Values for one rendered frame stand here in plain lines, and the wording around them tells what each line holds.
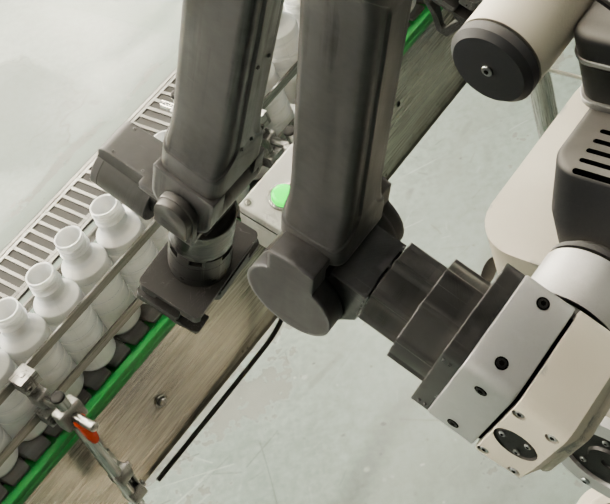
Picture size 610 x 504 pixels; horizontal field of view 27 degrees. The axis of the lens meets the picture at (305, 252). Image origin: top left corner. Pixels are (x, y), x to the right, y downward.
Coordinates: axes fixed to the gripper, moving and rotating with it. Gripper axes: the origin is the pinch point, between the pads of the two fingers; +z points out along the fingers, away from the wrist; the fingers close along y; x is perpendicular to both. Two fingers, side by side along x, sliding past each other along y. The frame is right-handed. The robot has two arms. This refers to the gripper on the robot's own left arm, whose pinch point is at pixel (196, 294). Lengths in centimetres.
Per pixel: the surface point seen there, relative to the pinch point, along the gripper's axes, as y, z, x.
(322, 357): -54, 149, 2
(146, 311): -7.9, 39.6, -11.7
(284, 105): -41, 34, -12
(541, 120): -94, 86, 17
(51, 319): 2.3, 29.3, -18.2
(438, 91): -66, 51, 2
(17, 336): 6.6, 27.7, -19.7
